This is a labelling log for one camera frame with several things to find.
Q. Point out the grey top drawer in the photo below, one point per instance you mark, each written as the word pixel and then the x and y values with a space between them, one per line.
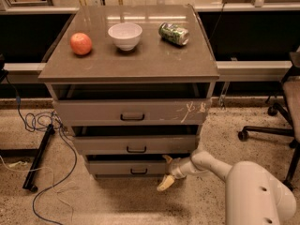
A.
pixel 132 112

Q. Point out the green soda can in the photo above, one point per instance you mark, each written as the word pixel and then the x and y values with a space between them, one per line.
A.
pixel 174 33

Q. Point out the grey bottom drawer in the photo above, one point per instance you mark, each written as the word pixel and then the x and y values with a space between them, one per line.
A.
pixel 127 167

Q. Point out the grey drawer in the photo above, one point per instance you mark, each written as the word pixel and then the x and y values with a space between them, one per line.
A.
pixel 127 167
pixel 132 112
pixel 135 145

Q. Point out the red apple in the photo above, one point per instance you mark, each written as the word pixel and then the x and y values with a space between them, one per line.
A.
pixel 80 43

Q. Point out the white bowl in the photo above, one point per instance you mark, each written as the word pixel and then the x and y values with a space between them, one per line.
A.
pixel 125 35

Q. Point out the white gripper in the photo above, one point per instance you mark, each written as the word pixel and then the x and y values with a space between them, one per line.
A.
pixel 177 170

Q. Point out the black office chair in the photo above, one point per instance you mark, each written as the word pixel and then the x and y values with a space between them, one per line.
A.
pixel 291 93

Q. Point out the grey middle drawer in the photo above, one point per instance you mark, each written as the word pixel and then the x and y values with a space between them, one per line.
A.
pixel 135 145

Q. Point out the black stand leg with caster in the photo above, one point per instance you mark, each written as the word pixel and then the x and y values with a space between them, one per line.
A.
pixel 29 180

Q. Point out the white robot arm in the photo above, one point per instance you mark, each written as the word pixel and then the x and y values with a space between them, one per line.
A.
pixel 253 195

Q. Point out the grey drawer cabinet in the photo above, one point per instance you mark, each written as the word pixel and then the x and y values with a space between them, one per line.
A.
pixel 154 69

